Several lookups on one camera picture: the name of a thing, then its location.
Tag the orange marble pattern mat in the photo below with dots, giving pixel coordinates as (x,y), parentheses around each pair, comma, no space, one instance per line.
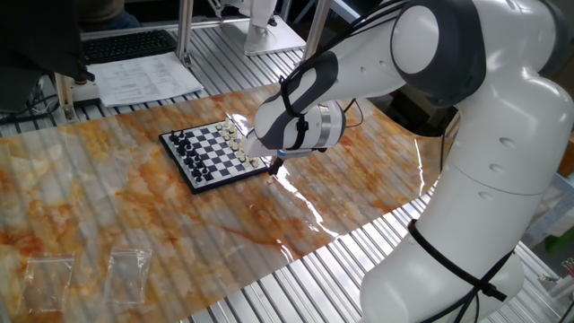
(134,215)

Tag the white printed paper sheet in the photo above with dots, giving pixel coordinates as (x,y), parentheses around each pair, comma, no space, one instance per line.
(139,81)

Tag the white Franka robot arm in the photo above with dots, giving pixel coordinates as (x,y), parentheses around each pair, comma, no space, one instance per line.
(493,134)

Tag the tall aluminium frame post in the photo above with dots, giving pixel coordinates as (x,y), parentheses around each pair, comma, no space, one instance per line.
(184,27)

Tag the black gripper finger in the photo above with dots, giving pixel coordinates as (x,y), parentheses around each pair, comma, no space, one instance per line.
(278,162)
(271,170)

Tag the slanted aluminium frame post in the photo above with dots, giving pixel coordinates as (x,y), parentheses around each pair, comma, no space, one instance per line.
(452,130)

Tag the clear plastic zip bag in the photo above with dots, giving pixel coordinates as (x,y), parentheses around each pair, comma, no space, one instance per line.
(45,285)
(127,278)

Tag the brown cardboard box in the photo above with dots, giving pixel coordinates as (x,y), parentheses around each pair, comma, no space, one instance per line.
(567,157)

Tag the black computer keyboard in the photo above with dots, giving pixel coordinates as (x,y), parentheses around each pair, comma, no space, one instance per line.
(130,47)

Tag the grey metal shelf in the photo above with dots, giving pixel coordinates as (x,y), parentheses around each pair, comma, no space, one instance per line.
(556,202)

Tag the leaning aluminium frame post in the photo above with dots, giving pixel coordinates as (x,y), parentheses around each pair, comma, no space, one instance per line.
(316,29)

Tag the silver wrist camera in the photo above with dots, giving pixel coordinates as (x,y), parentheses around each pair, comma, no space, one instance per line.
(293,153)

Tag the pink binder clips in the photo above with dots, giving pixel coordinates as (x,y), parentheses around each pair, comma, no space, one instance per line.
(568,266)

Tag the green object under shelf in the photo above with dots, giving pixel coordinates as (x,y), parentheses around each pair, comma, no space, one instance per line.
(560,242)

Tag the horizontal aluminium crossbar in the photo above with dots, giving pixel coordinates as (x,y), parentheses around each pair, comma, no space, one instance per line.
(148,26)

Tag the short aluminium frame post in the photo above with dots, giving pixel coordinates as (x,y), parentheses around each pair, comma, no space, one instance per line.
(66,98)

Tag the person in blue jeans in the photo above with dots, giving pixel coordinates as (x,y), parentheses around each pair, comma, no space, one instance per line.
(114,21)

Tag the black and white chessboard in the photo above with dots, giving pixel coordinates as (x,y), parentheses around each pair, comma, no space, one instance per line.
(215,154)

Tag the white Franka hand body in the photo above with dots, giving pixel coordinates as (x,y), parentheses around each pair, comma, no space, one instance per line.
(253,145)

